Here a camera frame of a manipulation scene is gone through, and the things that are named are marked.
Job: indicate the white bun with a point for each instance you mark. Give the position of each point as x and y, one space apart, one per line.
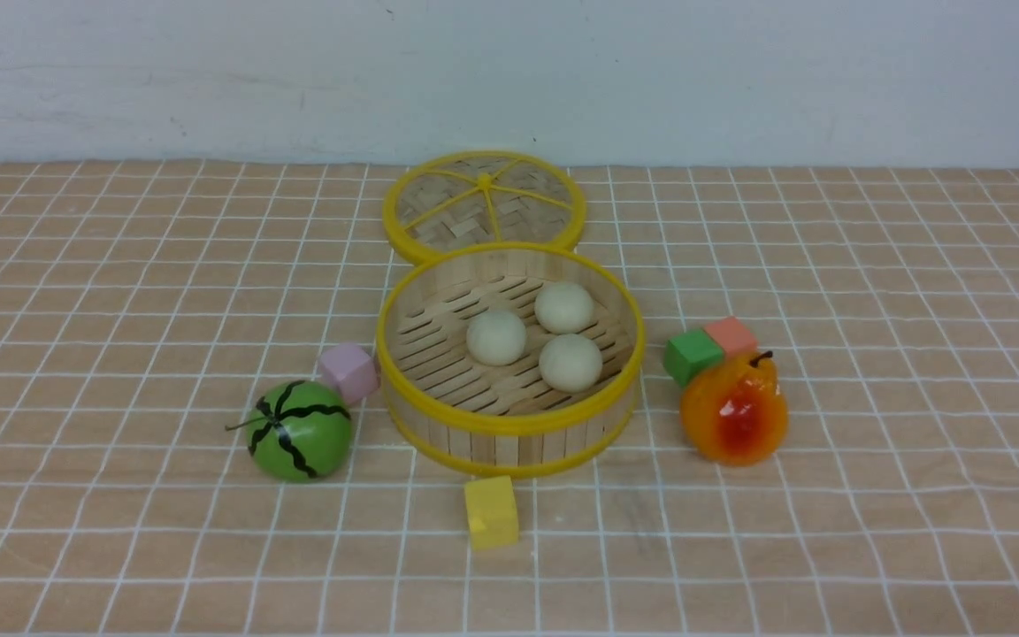
496 337
570 363
563 307

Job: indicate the white bun front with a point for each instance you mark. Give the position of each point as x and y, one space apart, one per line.
570 363

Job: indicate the yellow bamboo steamer tray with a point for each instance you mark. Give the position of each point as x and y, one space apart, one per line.
504 420

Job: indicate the yellow bamboo steamer lid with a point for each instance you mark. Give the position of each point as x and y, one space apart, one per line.
482 196

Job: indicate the pink wooden cube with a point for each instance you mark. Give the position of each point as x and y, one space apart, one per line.
350 370

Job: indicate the green wooden cube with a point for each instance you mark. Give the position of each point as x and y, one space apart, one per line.
690 353

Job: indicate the yellow wooden cube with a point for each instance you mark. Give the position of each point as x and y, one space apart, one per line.
491 512

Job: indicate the salmon wooden cube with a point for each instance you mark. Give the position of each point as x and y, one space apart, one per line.
732 336

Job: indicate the green toy watermelon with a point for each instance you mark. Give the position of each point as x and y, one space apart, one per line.
300 430

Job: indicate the orange toy pear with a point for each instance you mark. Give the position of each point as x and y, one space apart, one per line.
735 413

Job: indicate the checkered tan tablecloth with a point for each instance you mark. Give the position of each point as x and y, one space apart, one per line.
144 305

